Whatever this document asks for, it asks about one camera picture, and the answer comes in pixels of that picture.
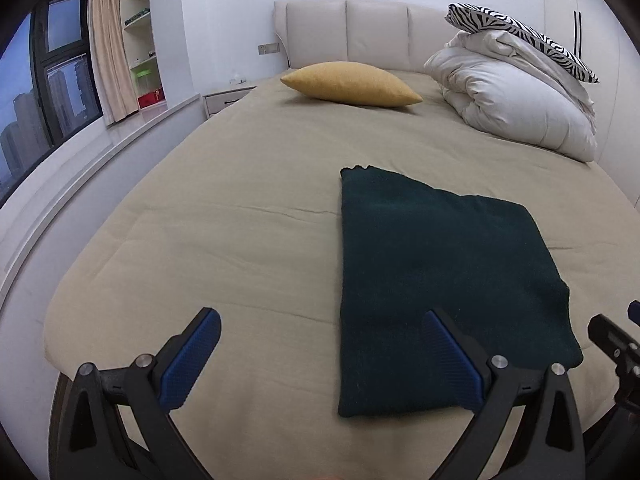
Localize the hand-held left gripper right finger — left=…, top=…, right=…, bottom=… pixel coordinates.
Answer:
left=424, top=308, right=587, bottom=480

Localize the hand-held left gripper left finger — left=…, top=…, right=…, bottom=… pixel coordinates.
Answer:
left=49, top=306, right=222, bottom=480

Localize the dark green knit sweater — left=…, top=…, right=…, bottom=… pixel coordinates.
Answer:
left=337, top=164, right=585, bottom=418

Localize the bed with beige sheet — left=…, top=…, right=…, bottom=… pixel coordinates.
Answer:
left=42, top=70, right=640, bottom=480

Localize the white window sill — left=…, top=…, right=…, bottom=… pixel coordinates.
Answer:
left=0, top=95, right=206, bottom=306

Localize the white folded duvet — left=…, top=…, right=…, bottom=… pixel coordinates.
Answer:
left=424, top=30, right=598, bottom=162

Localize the white nightstand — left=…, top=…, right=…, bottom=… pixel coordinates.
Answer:
left=202, top=85, right=258, bottom=120

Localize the yellow pillow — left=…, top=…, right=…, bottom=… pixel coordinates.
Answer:
left=280, top=61, right=423, bottom=107

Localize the zebra striped pillow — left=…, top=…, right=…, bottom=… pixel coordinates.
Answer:
left=446, top=3, right=600, bottom=83

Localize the black framed window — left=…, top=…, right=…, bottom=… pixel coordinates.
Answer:
left=0, top=0, right=103, bottom=206

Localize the beige curtain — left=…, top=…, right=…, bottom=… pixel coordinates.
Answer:
left=87, top=0, right=138, bottom=123

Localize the beige padded headboard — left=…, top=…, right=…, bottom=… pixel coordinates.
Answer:
left=274, top=0, right=451, bottom=73

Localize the white wardrobe with black handles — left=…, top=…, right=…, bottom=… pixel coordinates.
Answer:
left=540, top=0, right=626, bottom=161

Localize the white wall shelf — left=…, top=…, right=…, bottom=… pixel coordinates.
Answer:
left=119, top=0, right=166, bottom=111

